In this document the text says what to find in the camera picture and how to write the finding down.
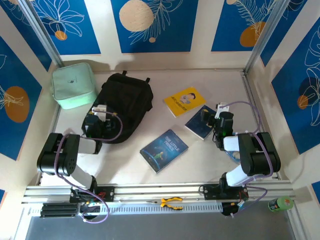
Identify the aluminium frame post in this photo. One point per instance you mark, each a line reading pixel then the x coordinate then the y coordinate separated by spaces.
pixel 268 30
pixel 40 30

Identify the mint green zip pouch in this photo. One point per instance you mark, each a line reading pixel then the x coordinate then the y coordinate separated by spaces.
pixel 72 85

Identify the Little Prince book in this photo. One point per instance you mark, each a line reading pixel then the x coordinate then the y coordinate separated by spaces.
pixel 163 150

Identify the navy blue book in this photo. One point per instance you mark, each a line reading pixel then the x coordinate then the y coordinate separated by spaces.
pixel 197 125

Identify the yellow book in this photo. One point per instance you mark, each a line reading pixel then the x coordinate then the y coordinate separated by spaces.
pixel 182 102

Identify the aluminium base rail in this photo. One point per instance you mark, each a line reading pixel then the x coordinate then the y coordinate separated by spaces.
pixel 155 191

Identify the black finned block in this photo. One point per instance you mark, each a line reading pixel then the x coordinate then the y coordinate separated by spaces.
pixel 58 209

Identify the blue stethoscope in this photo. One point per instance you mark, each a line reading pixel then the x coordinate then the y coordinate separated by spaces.
pixel 232 156

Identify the green tape roll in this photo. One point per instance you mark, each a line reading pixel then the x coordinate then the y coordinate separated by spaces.
pixel 280 204

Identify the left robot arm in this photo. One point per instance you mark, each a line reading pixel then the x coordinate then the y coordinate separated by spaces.
pixel 61 155

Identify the black backpack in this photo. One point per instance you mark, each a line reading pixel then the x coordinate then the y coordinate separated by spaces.
pixel 127 100

